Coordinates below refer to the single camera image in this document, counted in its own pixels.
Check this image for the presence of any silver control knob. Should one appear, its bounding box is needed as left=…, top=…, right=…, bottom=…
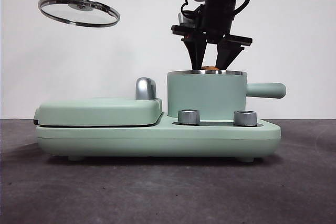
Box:
left=177, top=109, right=201, bottom=125
left=233, top=110, right=257, bottom=127

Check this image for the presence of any mint green breakfast maker base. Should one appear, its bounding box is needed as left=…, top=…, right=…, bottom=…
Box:
left=35, top=112, right=282, bottom=162

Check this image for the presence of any mint green sandwich press cover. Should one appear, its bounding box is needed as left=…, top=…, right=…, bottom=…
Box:
left=33, top=97, right=163, bottom=128

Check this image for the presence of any chrome press handle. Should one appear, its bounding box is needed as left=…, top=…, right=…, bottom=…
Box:
left=135, top=77, right=158, bottom=102

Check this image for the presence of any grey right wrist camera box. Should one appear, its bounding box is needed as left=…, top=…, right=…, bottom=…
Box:
left=177, top=12, right=190, bottom=27

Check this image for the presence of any glass lid with green knob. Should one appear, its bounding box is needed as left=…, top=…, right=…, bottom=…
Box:
left=38, top=0, right=121, bottom=28

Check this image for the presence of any mint green pot with handle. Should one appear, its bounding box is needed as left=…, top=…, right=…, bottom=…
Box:
left=166, top=69, right=286, bottom=120

